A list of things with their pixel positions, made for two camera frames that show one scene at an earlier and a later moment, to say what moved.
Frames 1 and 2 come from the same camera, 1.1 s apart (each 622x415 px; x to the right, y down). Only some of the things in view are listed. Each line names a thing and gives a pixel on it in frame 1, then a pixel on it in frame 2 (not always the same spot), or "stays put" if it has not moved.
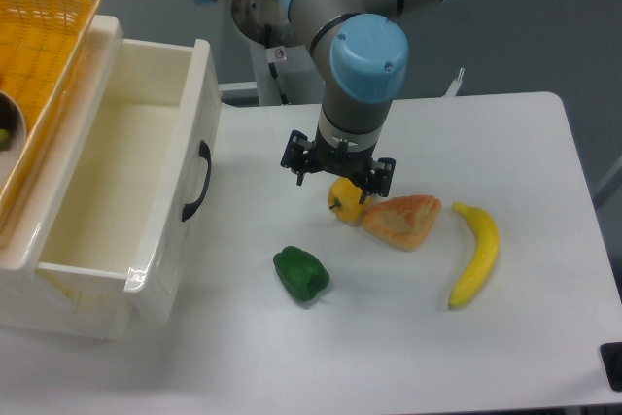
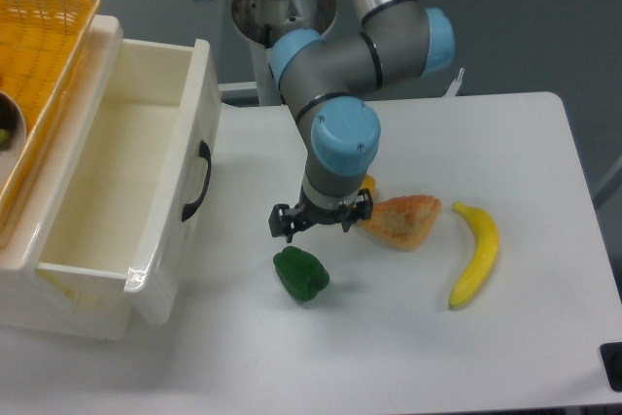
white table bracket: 452,90 stays put
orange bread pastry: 402,222 stays put
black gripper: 340,159 -> 281,217
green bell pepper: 300,272 stays put
